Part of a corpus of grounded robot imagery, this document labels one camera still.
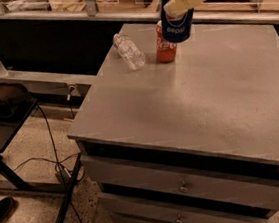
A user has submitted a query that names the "black cable on floor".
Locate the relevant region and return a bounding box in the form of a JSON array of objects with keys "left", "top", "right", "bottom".
[{"left": 3, "top": 84, "right": 93, "bottom": 223}]

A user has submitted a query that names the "clear plastic bottle lying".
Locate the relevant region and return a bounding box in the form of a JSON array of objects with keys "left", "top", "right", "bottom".
[{"left": 113, "top": 33, "right": 146, "bottom": 71}]

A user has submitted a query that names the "black shoe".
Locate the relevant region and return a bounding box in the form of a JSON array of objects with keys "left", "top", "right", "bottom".
[{"left": 0, "top": 197, "right": 14, "bottom": 221}]

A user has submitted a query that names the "grey ledge shelf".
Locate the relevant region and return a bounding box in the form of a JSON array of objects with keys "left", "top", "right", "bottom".
[{"left": 0, "top": 70, "right": 96, "bottom": 96}]

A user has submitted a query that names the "black bag on table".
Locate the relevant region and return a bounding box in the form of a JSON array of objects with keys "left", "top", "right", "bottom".
[{"left": 0, "top": 83, "right": 32, "bottom": 121}]

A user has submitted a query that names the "blue pepsi can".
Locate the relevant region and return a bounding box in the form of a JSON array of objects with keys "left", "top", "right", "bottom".
[{"left": 161, "top": 0, "right": 194, "bottom": 43}]

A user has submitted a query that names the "red coke can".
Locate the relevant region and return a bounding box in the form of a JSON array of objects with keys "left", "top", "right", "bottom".
[{"left": 156, "top": 21, "right": 177, "bottom": 63}]

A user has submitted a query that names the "top grey drawer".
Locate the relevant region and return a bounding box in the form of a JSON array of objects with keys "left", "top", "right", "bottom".
[{"left": 80, "top": 155, "right": 279, "bottom": 210}]

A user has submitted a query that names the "middle grey drawer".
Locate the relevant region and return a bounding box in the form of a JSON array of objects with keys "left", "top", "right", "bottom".
[{"left": 97, "top": 172, "right": 277, "bottom": 223}]

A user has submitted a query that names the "grey drawer cabinet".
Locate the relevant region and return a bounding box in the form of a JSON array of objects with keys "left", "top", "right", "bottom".
[{"left": 69, "top": 24, "right": 279, "bottom": 223}]

